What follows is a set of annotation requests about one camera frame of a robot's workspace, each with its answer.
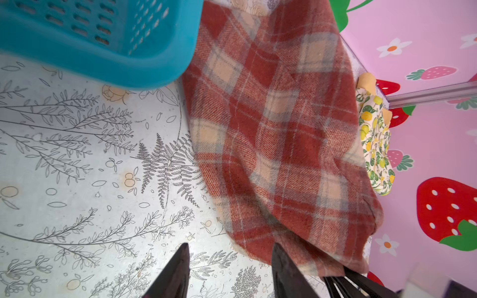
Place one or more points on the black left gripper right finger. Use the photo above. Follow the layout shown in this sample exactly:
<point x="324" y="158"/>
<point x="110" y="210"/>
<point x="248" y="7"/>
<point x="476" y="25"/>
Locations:
<point x="288" y="281"/>

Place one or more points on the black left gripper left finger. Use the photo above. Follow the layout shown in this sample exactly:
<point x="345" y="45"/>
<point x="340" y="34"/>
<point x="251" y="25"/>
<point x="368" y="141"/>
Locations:
<point x="173" y="281"/>

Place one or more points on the yellow skirt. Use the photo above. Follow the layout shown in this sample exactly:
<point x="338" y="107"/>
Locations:
<point x="367" y="81"/>

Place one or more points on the lemon print skirt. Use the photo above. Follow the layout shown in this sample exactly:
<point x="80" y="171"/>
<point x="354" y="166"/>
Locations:
<point x="375" y="141"/>

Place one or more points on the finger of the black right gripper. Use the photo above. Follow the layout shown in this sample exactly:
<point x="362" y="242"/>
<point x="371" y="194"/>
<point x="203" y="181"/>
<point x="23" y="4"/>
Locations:
<point x="338" y="287"/>
<point x="375" y="290"/>

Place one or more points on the aluminium frame post right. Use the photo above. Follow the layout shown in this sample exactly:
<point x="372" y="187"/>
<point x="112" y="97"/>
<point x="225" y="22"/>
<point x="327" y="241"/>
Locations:
<point x="446" y="93"/>

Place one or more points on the red plaid skirt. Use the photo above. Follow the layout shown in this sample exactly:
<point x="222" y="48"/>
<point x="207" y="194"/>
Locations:
<point x="274" y="125"/>

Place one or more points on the teal plastic basket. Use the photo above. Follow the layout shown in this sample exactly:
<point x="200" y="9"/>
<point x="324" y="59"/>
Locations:
<point x="129" y="44"/>

